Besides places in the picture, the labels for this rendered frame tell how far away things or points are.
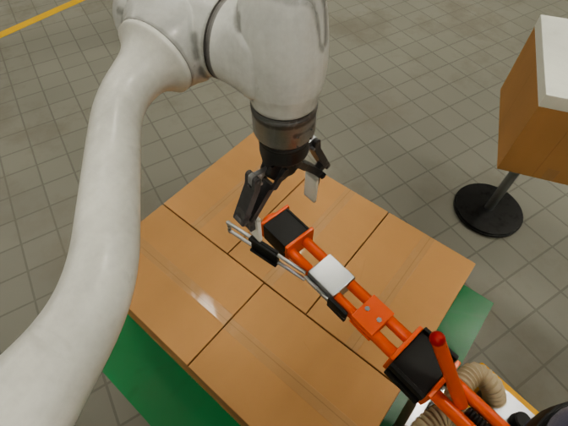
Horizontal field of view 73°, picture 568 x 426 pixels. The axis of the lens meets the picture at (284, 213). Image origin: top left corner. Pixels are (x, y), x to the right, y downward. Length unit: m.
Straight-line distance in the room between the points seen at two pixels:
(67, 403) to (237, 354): 1.09
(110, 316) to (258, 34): 0.30
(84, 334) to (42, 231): 2.34
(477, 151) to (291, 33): 2.62
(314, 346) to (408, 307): 0.38
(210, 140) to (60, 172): 1.00
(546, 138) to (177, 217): 1.54
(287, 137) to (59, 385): 0.36
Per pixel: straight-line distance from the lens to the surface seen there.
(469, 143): 3.03
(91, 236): 0.37
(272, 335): 1.43
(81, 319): 0.35
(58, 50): 4.14
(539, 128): 1.84
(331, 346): 1.43
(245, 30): 0.45
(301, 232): 0.78
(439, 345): 0.63
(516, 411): 0.90
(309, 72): 0.46
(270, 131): 0.51
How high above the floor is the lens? 1.91
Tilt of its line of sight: 55 degrees down
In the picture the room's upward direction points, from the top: straight up
